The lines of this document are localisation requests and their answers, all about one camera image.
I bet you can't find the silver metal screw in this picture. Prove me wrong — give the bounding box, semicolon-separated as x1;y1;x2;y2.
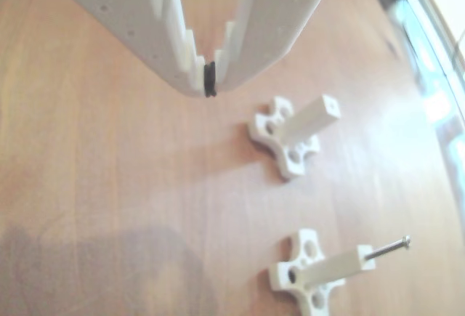
365;235;412;261

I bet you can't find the shiny metal rail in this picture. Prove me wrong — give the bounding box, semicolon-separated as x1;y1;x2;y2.
381;0;465;157

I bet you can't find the white cross-base post stand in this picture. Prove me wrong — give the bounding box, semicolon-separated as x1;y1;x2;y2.
268;228;377;316
248;94;342;181

